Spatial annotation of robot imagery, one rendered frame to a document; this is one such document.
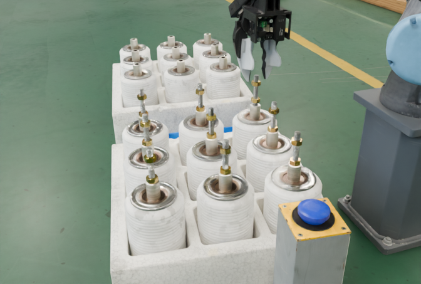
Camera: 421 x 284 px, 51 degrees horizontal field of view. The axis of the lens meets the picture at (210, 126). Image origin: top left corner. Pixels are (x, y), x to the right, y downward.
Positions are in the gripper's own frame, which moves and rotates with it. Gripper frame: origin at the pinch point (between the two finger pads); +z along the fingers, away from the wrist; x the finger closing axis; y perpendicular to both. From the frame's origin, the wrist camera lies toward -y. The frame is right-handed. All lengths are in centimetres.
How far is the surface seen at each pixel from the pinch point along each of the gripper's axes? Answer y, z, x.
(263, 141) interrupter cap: 10.8, 9.9, -2.8
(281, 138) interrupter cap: 11.5, 9.7, 0.8
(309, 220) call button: 41.9, 2.7, -11.2
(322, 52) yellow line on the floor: -96, 35, 79
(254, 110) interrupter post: 1.5, 7.9, -0.7
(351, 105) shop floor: -42, 35, 57
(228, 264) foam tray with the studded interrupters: 29.8, 19.5, -17.1
